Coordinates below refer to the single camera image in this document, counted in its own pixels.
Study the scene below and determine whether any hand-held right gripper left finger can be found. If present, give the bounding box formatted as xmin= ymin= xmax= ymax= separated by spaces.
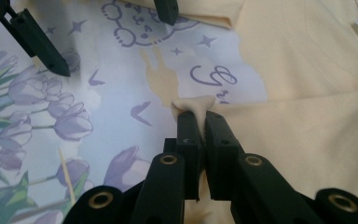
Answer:
xmin=175 ymin=109 xmax=205 ymax=202

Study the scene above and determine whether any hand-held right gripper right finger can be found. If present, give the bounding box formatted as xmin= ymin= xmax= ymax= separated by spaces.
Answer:
xmin=204 ymin=110 xmax=245 ymax=202

